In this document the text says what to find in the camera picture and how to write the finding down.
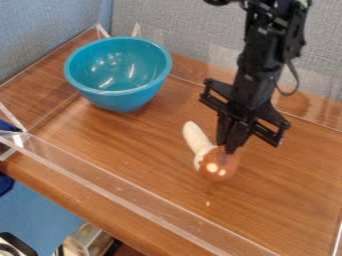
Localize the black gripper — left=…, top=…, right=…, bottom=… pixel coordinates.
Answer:
left=199, top=70, right=291, bottom=154

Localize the brown and white toy mushroom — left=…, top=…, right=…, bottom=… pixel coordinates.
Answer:
left=182, top=121, right=239, bottom=182

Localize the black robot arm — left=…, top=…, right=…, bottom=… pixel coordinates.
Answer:
left=200, top=0, right=311, bottom=154

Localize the blue plastic bowl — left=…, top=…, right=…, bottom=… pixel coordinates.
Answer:
left=64, top=36, right=172, bottom=112

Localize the clear acrylic front barrier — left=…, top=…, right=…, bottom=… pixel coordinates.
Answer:
left=0, top=103, right=279, bottom=256

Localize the blue cloth at edge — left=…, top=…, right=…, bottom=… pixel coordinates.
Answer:
left=0, top=119, right=21, bottom=197

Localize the black white device corner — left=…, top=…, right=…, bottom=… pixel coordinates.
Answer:
left=0, top=232, right=39, bottom=256

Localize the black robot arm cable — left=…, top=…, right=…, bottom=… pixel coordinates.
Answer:
left=274, top=56, right=301, bottom=98

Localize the metal frame under table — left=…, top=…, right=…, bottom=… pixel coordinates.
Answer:
left=52, top=223, right=114, bottom=256

